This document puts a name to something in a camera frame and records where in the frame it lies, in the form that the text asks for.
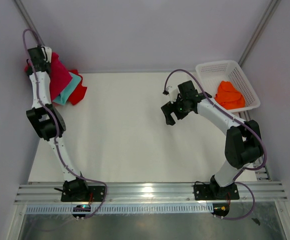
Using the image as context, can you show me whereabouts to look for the right side aluminium rail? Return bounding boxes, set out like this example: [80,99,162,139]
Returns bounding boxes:
[238,110,272,182]

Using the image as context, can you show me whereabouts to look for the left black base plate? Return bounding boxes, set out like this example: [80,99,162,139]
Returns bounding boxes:
[60,185,106,202]

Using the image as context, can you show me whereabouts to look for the magenta t shirt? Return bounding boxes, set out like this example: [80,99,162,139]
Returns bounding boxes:
[24,47,72,107]

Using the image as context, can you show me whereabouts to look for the right corner aluminium post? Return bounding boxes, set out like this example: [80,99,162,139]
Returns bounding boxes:
[238,0,281,67]

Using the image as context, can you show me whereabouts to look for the aluminium front rail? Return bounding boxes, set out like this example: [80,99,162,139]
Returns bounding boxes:
[14,181,288,204]

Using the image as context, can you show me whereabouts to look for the corner aluminium post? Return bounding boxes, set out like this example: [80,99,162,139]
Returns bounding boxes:
[12,0,46,58]
[238,0,281,67]

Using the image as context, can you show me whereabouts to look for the red folded t shirt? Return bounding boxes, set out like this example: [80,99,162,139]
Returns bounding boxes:
[68,69,87,106]

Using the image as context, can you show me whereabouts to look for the aluminium rail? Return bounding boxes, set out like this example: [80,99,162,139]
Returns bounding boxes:
[238,110,272,182]
[14,181,288,204]

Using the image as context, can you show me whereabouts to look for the black controller board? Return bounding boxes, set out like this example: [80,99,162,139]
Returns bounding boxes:
[212,203,230,218]
[71,204,91,218]

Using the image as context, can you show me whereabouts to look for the teal folded t shirt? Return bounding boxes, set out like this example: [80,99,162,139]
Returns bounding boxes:
[53,81,72,106]

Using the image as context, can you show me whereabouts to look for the right black controller board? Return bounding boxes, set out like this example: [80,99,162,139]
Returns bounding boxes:
[212,203,230,218]

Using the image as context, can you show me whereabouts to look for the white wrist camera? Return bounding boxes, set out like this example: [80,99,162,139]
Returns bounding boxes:
[41,46,53,63]
[163,86,179,104]

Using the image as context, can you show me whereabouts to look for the white plastic basket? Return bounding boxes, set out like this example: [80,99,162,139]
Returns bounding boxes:
[195,60,261,113]

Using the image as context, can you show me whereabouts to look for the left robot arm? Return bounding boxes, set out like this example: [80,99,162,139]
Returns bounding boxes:
[26,44,90,202]

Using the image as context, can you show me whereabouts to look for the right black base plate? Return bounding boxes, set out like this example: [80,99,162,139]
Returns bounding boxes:
[193,181,240,201]

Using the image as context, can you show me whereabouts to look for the left black controller board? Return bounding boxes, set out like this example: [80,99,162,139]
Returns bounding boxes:
[71,204,91,218]

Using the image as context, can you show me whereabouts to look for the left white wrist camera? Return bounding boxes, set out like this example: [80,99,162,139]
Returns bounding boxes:
[41,46,53,63]

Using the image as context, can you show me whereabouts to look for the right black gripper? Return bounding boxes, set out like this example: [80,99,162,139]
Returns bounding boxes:
[161,95,193,126]

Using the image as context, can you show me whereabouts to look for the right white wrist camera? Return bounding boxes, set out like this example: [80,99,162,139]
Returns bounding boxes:
[163,86,179,104]

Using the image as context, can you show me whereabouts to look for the slotted grey cable duct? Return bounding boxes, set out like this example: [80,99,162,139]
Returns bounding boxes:
[25,202,213,215]

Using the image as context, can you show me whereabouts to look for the orange t shirt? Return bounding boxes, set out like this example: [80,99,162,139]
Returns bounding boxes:
[214,81,246,110]

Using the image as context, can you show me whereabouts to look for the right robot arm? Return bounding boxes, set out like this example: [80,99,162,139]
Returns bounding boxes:
[161,80,264,200]

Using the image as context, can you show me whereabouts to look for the left corner aluminium post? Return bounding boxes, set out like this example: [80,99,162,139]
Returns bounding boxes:
[12,0,46,58]

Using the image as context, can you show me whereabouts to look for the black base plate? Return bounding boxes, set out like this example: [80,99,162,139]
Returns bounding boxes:
[60,185,106,202]
[193,181,240,201]

